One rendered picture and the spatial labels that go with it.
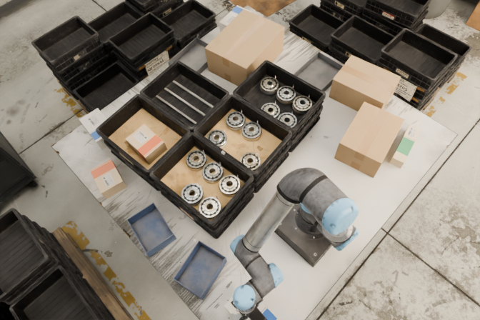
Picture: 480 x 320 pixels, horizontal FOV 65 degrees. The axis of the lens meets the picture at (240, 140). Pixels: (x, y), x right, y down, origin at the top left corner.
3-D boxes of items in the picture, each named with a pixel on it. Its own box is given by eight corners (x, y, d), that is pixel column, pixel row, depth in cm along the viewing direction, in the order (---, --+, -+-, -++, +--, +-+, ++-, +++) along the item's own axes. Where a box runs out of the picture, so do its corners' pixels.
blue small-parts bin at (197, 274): (202, 300, 166) (200, 298, 160) (176, 281, 170) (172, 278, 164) (227, 261, 174) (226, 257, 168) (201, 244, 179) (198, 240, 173)
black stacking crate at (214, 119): (291, 144, 192) (293, 133, 182) (256, 186, 181) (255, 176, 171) (232, 106, 207) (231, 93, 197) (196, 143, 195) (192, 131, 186)
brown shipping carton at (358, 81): (392, 94, 219) (401, 76, 205) (376, 121, 210) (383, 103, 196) (346, 73, 229) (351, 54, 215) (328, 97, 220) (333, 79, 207)
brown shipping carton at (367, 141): (357, 118, 211) (363, 101, 198) (395, 136, 204) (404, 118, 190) (333, 158, 199) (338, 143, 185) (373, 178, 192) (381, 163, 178)
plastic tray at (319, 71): (317, 56, 237) (318, 51, 233) (343, 72, 229) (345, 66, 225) (290, 81, 228) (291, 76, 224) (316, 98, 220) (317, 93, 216)
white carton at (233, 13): (238, 16, 261) (237, 5, 253) (251, 22, 257) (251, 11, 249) (220, 32, 253) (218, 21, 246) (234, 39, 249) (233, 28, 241)
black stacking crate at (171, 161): (255, 186, 181) (254, 176, 171) (214, 233, 170) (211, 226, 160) (196, 143, 195) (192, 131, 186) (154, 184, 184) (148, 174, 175)
